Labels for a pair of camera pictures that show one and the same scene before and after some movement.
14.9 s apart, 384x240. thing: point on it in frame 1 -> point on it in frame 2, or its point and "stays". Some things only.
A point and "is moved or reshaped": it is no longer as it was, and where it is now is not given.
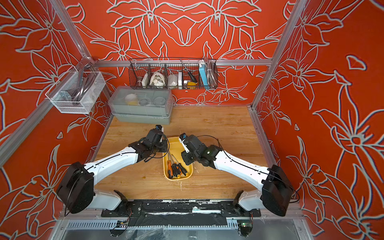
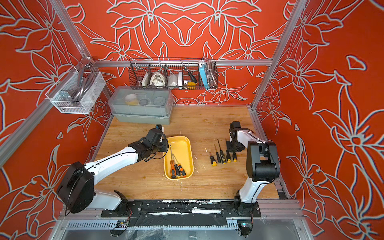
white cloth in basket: [157, 80] stays
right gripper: [185, 158] -> [229, 147]
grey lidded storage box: [142, 105] stays
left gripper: [165, 144] stays
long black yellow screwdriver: [185, 172] is moved or reshaped
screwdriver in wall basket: [189, 73] stays
